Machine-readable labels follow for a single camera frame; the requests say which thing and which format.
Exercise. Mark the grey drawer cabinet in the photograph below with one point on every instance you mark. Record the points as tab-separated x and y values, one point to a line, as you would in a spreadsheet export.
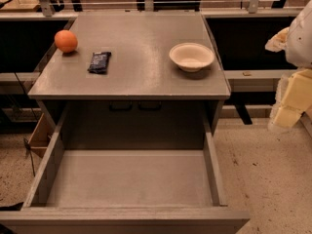
143	101

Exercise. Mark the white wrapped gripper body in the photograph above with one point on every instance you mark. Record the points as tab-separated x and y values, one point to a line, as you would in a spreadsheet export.
301	41

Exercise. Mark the cardboard box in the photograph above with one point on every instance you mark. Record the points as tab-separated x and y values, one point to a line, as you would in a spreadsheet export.
41	136

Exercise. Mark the white paper bowl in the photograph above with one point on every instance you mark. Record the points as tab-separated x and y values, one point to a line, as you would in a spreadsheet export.
191	57

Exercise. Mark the dark blue snack packet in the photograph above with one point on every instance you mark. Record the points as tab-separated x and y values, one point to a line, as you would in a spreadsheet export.
99	62

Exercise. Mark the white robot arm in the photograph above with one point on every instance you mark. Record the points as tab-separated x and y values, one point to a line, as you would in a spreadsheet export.
298	50

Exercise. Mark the grey top drawer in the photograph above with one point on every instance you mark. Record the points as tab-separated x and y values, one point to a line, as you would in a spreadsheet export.
143	171

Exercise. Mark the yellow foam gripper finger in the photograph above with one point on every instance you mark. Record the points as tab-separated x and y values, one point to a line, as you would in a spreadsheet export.
293	98

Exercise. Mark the black shoe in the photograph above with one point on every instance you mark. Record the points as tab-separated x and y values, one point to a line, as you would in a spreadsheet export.
15	207

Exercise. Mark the orange fruit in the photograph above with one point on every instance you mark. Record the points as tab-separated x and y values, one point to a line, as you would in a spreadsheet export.
66	41

